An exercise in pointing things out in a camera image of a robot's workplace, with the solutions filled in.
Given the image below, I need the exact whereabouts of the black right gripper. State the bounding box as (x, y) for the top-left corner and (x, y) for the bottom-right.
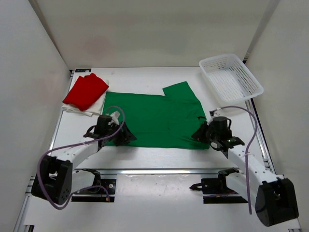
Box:
(192, 122), (220, 145)

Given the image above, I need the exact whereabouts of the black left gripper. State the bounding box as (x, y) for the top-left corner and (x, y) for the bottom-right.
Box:
(105, 121), (137, 146)

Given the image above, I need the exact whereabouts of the green t shirt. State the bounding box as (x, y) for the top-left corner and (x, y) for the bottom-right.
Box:
(103, 82), (210, 150)

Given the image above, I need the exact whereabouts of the white t shirt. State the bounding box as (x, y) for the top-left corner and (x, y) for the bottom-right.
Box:
(62, 79), (109, 116)

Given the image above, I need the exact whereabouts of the red t shirt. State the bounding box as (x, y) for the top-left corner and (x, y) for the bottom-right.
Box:
(62, 73), (109, 111)

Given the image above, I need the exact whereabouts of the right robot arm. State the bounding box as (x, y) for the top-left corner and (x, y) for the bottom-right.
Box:
(192, 116), (299, 227)

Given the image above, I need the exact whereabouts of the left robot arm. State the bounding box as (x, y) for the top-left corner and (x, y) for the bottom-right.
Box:
(31, 111), (137, 210)

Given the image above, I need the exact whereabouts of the white plastic basket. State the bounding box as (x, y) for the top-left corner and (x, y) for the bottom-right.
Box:
(199, 54), (264, 106)

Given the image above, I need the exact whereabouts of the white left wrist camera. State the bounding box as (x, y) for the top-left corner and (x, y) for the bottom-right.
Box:
(109, 111), (120, 125)

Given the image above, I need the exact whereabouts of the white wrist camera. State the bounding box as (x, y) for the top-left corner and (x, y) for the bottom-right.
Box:
(209, 108), (221, 118)
(109, 111), (120, 125)

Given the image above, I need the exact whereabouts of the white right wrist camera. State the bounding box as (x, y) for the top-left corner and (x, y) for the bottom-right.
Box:
(209, 108), (221, 118)

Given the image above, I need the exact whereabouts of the aluminium frame rail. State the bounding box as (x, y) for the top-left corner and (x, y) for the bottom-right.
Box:
(96, 167), (228, 175)

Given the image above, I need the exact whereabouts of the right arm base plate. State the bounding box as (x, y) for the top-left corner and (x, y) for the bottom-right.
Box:
(189, 178), (247, 204)

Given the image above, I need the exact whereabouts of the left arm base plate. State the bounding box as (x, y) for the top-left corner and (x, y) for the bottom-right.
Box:
(71, 171), (116, 203)

